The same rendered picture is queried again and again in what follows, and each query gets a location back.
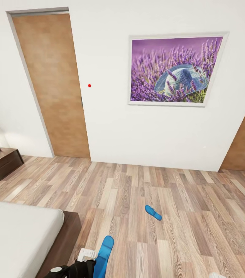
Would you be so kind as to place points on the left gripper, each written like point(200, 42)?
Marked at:
point(84, 269)

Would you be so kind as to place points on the bed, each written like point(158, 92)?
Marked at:
point(34, 240)

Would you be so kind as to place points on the painting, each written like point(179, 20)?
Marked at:
point(173, 68)

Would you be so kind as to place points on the sandal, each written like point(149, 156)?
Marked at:
point(151, 211)
point(103, 256)

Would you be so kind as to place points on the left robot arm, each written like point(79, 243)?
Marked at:
point(82, 268)

